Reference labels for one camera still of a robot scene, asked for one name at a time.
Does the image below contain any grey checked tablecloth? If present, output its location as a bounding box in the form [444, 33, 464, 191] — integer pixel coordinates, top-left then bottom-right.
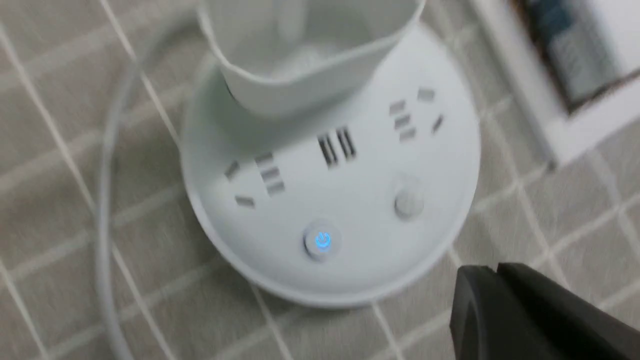
[0, 0, 639, 360]

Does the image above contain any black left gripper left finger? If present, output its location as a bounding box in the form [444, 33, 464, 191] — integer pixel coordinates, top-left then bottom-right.
[449, 265, 565, 360]

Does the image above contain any white framed flat box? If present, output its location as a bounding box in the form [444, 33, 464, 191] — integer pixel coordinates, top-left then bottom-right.
[470, 0, 640, 167]

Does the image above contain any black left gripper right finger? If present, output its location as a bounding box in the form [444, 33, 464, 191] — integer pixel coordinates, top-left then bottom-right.
[497, 262, 640, 360]

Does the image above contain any white lamp power cable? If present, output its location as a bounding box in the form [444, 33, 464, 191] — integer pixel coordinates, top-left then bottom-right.
[95, 10, 201, 360]

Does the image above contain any white round desk lamp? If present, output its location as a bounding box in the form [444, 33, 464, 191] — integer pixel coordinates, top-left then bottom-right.
[180, 0, 481, 308]

